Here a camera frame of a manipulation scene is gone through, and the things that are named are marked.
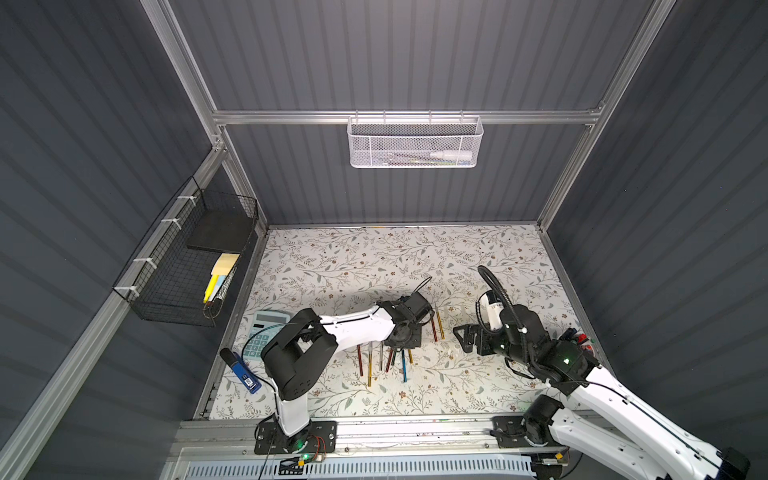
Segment blue carving knife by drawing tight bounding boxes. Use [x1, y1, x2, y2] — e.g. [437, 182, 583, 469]
[400, 349, 408, 383]

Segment dark red carving knife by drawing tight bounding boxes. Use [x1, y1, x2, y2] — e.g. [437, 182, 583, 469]
[356, 345, 364, 377]

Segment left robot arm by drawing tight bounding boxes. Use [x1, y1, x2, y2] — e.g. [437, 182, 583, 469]
[260, 291, 435, 437]

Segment yellow sticky notes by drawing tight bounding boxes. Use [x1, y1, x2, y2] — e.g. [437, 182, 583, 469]
[203, 253, 240, 303]

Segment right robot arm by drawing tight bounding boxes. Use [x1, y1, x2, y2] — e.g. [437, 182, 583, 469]
[453, 303, 751, 479]

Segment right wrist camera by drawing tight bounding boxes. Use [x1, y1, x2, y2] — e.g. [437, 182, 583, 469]
[479, 290, 504, 332]

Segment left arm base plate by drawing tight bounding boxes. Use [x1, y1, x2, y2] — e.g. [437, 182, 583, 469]
[254, 417, 338, 455]

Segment white marker in basket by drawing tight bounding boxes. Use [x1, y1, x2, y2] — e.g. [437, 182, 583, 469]
[429, 150, 474, 164]

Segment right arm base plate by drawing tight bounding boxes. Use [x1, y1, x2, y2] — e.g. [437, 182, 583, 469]
[490, 415, 568, 451]

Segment white wire mesh basket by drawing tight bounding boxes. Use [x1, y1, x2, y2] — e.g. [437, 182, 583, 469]
[346, 114, 484, 169]

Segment black wire mesh basket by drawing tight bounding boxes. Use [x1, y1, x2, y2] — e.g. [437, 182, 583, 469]
[113, 178, 259, 327]

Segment light blue calculator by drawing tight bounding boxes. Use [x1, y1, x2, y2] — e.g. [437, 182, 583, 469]
[241, 310, 291, 359]

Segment blue stapler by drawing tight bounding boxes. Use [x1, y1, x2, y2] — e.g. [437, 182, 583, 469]
[219, 348, 262, 394]

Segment black notebook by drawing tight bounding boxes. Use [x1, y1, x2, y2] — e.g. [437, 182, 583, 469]
[186, 211, 253, 254]

